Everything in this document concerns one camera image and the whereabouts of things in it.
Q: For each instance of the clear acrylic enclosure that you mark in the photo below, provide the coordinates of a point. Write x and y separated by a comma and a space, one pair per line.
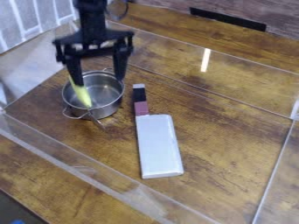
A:
199, 150

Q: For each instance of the silver metal pot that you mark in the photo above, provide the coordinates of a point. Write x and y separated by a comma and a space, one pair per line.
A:
106, 91

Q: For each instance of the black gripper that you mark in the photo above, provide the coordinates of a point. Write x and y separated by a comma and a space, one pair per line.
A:
95, 39

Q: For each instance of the yellow handled metal spoon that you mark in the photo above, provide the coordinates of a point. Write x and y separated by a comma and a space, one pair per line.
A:
83, 95

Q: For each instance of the toy cleaver white blade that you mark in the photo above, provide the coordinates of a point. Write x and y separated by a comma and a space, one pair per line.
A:
159, 152

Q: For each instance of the black strip on wall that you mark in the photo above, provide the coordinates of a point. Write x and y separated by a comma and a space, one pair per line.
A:
228, 19

